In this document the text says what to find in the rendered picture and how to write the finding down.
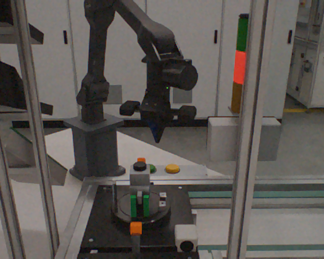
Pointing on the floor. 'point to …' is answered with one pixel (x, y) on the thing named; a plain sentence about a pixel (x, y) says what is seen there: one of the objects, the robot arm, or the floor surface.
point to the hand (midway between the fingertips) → (157, 130)
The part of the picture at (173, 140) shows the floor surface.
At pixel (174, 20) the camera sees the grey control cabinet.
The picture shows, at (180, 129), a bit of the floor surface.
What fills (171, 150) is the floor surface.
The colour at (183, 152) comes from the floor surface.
